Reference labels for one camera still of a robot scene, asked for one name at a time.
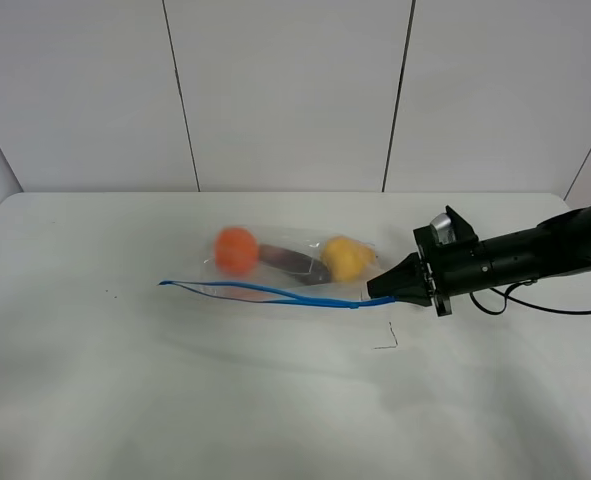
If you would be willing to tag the purple eggplant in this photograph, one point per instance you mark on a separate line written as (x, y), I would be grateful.
(301, 267)

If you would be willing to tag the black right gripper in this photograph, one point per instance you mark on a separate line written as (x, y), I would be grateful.
(452, 270)

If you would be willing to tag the orange fruit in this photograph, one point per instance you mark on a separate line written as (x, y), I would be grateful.
(236, 251)

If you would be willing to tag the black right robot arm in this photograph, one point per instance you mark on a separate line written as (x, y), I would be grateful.
(559, 246)

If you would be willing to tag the yellow pear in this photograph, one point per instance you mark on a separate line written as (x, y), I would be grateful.
(346, 259)

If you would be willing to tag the clear zip bag blue seal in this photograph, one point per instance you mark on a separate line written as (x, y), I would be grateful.
(267, 285)

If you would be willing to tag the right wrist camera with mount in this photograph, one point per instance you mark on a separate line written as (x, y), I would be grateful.
(451, 228)

